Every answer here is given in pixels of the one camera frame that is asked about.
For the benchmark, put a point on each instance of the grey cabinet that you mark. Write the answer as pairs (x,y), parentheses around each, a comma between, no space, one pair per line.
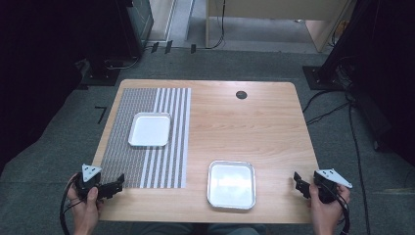
(142,19)

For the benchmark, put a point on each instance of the person's left hand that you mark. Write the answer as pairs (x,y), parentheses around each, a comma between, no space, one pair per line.
(86,212)

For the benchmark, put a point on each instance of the person's right hand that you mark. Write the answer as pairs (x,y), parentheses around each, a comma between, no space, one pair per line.
(326,210)

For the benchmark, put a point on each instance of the light wooden cabinet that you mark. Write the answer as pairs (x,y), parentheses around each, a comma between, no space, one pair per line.
(277,13)

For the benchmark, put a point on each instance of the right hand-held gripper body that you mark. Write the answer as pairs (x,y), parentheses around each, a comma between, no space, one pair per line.
(326,182)

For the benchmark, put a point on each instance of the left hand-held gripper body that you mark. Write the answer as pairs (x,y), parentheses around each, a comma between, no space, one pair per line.
(88,182)

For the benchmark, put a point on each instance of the silver foil tray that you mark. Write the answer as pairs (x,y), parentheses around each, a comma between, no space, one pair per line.
(231,184)

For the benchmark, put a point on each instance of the white square plate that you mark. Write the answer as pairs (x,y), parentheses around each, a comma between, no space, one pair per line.
(150,130)

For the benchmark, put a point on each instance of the grey striped woven placemat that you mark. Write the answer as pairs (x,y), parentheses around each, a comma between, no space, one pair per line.
(130,163)

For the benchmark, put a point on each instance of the black stand base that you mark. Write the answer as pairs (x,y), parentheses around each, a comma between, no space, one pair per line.
(321,78)
(99,73)

